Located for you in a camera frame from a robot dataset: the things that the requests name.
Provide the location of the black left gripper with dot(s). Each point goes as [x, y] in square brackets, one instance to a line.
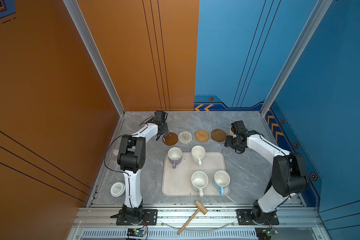
[165, 127]

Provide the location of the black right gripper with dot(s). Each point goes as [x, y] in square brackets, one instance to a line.
[227, 142]

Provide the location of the dark wooden round coaster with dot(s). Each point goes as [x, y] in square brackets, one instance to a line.
[218, 135]

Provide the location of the rattan round coaster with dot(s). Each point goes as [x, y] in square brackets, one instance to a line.
[202, 136]

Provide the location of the white mug red inside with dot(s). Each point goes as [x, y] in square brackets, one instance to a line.
[231, 133]

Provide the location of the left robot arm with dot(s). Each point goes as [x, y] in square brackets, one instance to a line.
[131, 159]

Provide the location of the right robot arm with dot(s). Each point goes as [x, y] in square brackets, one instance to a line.
[289, 171]

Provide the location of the brown worn round coaster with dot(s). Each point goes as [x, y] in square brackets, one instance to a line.
[170, 139]

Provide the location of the multicolour woven coaster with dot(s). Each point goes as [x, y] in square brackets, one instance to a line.
[185, 137]

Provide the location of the purple mug white inside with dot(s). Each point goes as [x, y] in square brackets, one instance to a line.
[175, 156]

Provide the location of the light blue mug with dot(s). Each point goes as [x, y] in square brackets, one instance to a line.
[221, 181]

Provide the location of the white speckled mug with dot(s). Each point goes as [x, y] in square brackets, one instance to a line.
[199, 182]

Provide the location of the beige serving tray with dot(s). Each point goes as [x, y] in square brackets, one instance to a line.
[177, 181]

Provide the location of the wooden mallet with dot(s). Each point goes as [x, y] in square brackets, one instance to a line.
[200, 209]

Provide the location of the right green circuit board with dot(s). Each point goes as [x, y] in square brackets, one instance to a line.
[266, 234]

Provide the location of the green circuit board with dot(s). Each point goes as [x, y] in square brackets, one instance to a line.
[266, 234]
[136, 233]

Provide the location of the left green circuit board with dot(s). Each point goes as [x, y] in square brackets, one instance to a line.
[136, 233]

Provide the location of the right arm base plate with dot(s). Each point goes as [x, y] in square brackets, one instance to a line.
[253, 217]

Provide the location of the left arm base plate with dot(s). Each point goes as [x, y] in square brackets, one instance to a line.
[129, 217]

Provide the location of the aluminium front rail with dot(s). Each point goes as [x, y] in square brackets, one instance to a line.
[219, 223]

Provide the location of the left aluminium frame post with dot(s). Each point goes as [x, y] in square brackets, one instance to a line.
[87, 38]

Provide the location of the aluminium frame post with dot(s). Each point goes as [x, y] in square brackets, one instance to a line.
[306, 34]
[87, 38]

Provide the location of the right aluminium frame post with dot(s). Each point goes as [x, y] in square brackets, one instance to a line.
[306, 34]

